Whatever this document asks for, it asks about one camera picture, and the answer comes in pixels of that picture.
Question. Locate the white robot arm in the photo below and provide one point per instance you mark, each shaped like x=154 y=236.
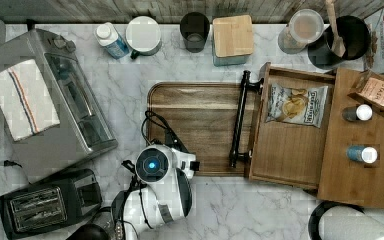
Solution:
x=159 y=192

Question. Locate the wooden cutting board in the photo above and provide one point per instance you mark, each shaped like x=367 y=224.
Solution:
x=203 y=116

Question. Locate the dark grey tumbler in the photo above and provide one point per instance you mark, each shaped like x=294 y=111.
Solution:
x=194 y=28

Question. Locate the teal canister with wooden lid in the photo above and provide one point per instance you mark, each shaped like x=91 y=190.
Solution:
x=233 y=41

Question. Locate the silver toaster oven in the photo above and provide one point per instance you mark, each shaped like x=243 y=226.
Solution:
x=83 y=132

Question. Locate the chips bag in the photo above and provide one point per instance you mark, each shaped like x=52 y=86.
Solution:
x=297 y=106

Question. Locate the white capped blue bottle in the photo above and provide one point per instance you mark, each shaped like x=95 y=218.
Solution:
x=109 y=38

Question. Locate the glass jar of cereal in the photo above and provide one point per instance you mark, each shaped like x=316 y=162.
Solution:
x=305 y=27

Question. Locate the black paper towel holder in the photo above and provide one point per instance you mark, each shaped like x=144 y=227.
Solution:
x=319 y=211

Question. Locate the black two-slot toaster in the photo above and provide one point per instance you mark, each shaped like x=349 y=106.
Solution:
x=55 y=202

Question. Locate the wooden spoon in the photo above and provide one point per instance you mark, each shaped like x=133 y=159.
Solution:
x=338 y=46

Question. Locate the grey spice shaker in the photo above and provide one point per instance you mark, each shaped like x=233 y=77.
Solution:
x=361 y=112

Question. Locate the wooden drawer cabinet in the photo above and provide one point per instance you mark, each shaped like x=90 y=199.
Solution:
x=353 y=164

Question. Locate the white striped folded towel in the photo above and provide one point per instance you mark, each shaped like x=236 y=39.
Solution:
x=25 y=101

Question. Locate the blue spice shaker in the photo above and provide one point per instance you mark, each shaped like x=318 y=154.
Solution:
x=362 y=154

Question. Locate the white paper towel roll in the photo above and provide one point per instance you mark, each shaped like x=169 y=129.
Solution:
x=346 y=223

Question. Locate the black utensil holder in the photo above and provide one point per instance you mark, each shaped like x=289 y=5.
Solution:
x=356 y=39

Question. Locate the wooden tea box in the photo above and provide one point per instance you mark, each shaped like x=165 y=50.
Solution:
x=368 y=88

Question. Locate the wooden drawer with black handle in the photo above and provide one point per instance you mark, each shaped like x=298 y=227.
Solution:
x=280 y=152

